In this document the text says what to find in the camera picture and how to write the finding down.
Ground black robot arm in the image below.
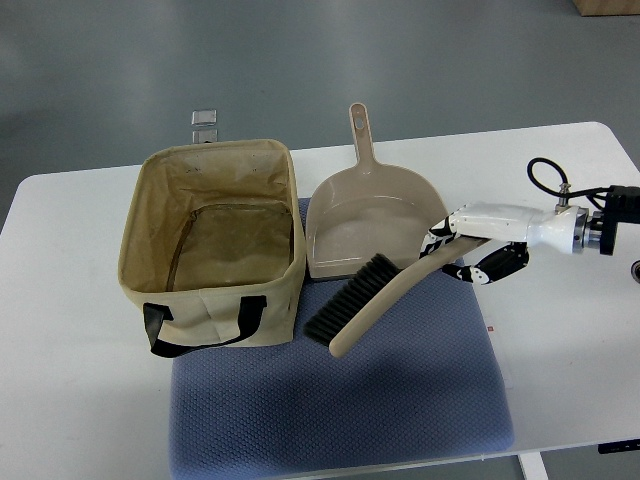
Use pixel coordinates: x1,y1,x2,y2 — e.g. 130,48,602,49
526,157,639,256

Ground black table control panel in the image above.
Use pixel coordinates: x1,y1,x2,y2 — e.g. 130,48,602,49
597,439,640,455

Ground pink dustpan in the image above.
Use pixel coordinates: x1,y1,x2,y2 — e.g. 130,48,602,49
305,103,449,280

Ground pink hand broom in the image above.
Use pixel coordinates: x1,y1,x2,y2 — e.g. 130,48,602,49
303,236,487,358

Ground cardboard box corner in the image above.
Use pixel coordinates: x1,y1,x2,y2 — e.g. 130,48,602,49
572,0,640,17

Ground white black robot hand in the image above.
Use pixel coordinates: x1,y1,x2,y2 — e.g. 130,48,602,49
421,203,599,284

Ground blue mesh cushion mat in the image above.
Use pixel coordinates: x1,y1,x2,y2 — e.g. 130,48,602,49
168,197,516,479

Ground lower metal floor plate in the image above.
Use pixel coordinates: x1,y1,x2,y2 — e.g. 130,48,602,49
192,128,218,144

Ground yellow fabric bag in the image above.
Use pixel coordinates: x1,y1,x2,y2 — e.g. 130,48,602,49
118,139,306,358

